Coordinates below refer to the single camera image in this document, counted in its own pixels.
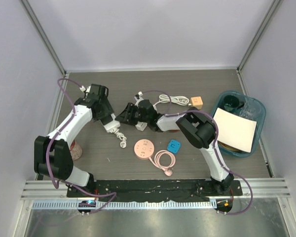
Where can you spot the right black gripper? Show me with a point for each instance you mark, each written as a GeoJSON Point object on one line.
{"type": "Point", "coordinates": [124, 116]}

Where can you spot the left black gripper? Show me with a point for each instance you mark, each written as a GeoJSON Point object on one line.
{"type": "Point", "coordinates": [108, 110]}

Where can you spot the short white power strip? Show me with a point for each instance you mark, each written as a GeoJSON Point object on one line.
{"type": "Point", "coordinates": [141, 126]}

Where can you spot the round pink power socket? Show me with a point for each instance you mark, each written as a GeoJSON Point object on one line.
{"type": "Point", "coordinates": [144, 149]}

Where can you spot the blue plug adapter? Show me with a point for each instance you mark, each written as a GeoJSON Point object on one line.
{"type": "Point", "coordinates": [173, 146]}

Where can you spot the orange cube plug adapter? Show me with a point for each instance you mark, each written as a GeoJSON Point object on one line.
{"type": "Point", "coordinates": [196, 102]}

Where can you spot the long white power strip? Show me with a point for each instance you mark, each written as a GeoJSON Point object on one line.
{"type": "Point", "coordinates": [109, 123]}

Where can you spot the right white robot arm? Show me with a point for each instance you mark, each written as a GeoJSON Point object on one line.
{"type": "Point", "coordinates": [198, 127]}

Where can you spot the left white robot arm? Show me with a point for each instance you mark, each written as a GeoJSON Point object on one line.
{"type": "Point", "coordinates": [52, 155]}

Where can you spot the pink translucent cup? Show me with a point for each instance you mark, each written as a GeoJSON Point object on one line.
{"type": "Point", "coordinates": [75, 150]}

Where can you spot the dark green cup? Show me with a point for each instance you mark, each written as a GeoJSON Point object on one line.
{"type": "Point", "coordinates": [232, 103]}

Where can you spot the white paper sheet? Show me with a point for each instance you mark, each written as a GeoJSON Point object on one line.
{"type": "Point", "coordinates": [235, 131]}

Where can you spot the teal plastic bin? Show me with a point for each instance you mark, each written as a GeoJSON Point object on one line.
{"type": "Point", "coordinates": [253, 110]}

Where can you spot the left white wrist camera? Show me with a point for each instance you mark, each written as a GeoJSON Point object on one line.
{"type": "Point", "coordinates": [85, 90]}

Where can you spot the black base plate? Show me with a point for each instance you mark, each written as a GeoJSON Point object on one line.
{"type": "Point", "coordinates": [178, 190]}

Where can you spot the slotted cable duct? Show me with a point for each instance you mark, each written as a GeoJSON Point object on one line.
{"type": "Point", "coordinates": [88, 204]}

